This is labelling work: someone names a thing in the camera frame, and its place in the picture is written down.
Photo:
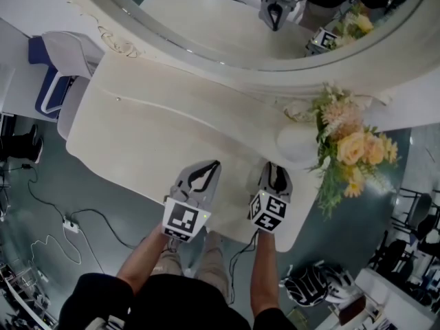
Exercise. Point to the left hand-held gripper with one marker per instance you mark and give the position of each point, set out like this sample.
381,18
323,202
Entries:
180,218

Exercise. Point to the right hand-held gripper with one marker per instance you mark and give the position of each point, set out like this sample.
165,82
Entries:
268,211

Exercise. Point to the person's right forearm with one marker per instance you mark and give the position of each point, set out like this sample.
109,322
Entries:
264,273

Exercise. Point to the person's left forearm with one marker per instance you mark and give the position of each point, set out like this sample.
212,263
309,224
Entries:
144,260

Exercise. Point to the cream dressing table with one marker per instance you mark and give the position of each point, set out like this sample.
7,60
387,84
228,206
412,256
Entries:
165,132

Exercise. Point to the white round vase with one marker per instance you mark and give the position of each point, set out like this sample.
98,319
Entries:
295,143

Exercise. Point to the peach and yellow flower bouquet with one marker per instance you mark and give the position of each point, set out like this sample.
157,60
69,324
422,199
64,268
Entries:
350,143

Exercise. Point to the person's beige trousers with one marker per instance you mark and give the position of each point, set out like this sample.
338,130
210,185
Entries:
209,263

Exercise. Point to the black and white helmet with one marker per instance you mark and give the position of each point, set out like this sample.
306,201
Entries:
314,285

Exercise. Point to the person's black shirt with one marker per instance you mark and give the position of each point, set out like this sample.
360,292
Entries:
178,304

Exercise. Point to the black metal chair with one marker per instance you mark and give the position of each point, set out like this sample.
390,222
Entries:
395,256
421,211

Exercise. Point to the white power strip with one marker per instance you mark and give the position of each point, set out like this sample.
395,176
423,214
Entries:
70,226

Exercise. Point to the oval cream framed mirror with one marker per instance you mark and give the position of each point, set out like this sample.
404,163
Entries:
220,19

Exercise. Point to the white cabinet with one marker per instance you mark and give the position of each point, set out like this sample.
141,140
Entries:
385,304

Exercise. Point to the white and blue chair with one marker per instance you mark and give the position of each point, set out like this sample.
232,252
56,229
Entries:
65,53

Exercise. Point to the white desk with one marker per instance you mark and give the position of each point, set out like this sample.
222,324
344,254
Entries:
13,67

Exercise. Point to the cluttered equipment shelf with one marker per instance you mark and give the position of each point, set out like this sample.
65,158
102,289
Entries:
20,297

